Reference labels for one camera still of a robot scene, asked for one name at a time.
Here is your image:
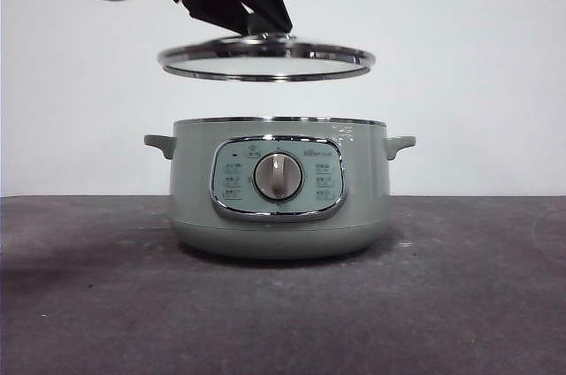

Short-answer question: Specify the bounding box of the pale green electric pot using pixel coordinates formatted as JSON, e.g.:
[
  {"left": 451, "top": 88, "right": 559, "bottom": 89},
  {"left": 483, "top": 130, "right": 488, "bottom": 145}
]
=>
[{"left": 142, "top": 116, "right": 417, "bottom": 261}]

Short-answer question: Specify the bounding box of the glass lid with green knob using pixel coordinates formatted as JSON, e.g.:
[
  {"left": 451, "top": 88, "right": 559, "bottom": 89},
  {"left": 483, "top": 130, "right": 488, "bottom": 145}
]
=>
[{"left": 157, "top": 31, "right": 377, "bottom": 83}]

